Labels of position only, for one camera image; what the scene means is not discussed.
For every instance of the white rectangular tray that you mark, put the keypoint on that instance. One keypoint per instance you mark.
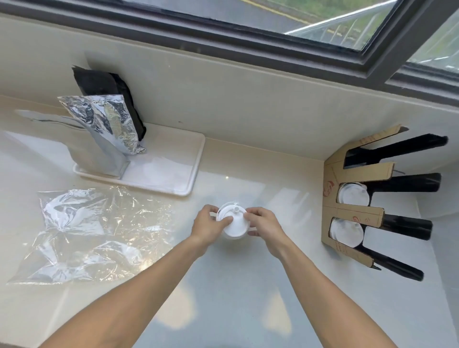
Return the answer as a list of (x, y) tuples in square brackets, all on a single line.
[(168, 161)]

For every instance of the person's left thumb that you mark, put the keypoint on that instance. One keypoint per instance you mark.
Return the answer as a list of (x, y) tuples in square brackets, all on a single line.
[(225, 223)]

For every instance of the black foil bag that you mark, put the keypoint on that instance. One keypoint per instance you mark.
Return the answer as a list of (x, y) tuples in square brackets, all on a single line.
[(118, 93)]

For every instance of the black cup with white lid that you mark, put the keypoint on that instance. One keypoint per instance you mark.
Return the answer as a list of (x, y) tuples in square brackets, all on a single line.
[(408, 226), (408, 183)]

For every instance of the white lidded cup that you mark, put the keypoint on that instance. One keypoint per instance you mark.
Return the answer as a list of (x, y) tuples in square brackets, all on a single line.
[(235, 224)]

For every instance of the brown cardboard cup carrier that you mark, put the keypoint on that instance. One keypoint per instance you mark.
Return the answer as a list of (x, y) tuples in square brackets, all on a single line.
[(331, 172)]

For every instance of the person's right hand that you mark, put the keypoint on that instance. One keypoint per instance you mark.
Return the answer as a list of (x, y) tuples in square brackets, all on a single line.
[(269, 229)]

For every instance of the white metal railing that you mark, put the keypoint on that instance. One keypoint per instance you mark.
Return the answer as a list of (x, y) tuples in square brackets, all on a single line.
[(344, 19)]

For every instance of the dark window frame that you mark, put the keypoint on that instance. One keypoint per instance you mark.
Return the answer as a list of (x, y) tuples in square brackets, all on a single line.
[(200, 28)]

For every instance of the person's right forearm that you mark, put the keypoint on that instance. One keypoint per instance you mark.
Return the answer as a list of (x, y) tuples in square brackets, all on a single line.
[(322, 297)]

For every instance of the person's right thumb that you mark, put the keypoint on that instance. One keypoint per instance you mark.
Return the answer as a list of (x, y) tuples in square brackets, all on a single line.
[(253, 232)]

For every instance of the person's left hand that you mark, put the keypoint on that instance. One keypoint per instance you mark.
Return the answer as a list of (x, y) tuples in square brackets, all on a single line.
[(206, 229)]

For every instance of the silver foil bag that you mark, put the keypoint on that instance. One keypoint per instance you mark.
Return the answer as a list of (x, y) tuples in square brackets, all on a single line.
[(104, 143)]

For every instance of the person's left forearm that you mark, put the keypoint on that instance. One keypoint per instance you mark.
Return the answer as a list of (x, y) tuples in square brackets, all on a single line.
[(136, 297)]

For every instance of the clear plastic bag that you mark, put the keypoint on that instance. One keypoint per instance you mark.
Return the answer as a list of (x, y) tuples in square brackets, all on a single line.
[(89, 233)]

